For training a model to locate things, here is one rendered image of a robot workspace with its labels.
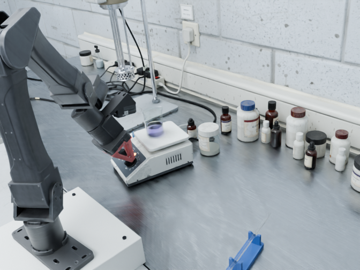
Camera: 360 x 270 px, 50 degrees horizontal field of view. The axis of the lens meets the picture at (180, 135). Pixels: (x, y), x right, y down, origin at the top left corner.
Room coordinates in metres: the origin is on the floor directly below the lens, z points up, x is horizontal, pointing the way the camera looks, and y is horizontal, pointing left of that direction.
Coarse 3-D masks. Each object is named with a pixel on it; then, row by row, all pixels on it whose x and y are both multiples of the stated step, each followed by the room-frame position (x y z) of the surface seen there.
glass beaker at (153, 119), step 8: (144, 112) 0.95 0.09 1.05; (152, 112) 0.96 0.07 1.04; (160, 112) 0.95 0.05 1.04; (144, 120) 0.93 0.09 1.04; (152, 120) 0.91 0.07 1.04; (160, 120) 0.92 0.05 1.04; (152, 128) 0.91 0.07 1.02; (160, 128) 0.92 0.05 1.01; (152, 136) 0.91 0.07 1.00; (160, 136) 0.92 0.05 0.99
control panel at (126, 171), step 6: (132, 144) 0.94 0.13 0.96; (138, 150) 0.90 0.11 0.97; (138, 156) 0.88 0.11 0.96; (144, 156) 0.86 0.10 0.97; (120, 162) 0.90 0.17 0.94; (138, 162) 0.86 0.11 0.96; (120, 168) 0.87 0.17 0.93; (126, 168) 0.86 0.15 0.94; (132, 168) 0.85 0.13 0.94; (126, 174) 0.84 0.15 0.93
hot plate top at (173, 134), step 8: (168, 128) 0.97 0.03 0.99; (176, 128) 0.96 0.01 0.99; (136, 136) 0.94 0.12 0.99; (144, 136) 0.93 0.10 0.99; (168, 136) 0.92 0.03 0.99; (176, 136) 0.91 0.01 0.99; (184, 136) 0.91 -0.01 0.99; (144, 144) 0.89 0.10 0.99; (152, 144) 0.88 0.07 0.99; (160, 144) 0.88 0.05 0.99; (168, 144) 0.88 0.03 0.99
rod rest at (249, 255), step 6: (252, 234) 0.58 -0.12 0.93; (258, 234) 0.57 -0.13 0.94; (258, 240) 0.57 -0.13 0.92; (252, 246) 0.57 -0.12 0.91; (258, 246) 0.57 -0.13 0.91; (246, 252) 0.55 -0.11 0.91; (252, 252) 0.55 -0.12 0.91; (258, 252) 0.55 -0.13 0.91; (234, 258) 0.54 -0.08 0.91; (240, 258) 0.54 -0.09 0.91; (246, 258) 0.54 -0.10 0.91; (252, 258) 0.54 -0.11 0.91; (240, 264) 0.51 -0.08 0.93; (246, 264) 0.53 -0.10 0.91
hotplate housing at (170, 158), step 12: (180, 144) 0.90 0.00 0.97; (156, 156) 0.86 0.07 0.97; (168, 156) 0.87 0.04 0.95; (180, 156) 0.89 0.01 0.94; (192, 156) 0.90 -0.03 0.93; (144, 168) 0.84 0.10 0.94; (156, 168) 0.86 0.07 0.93; (168, 168) 0.87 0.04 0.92; (132, 180) 0.83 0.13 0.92; (144, 180) 0.84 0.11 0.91
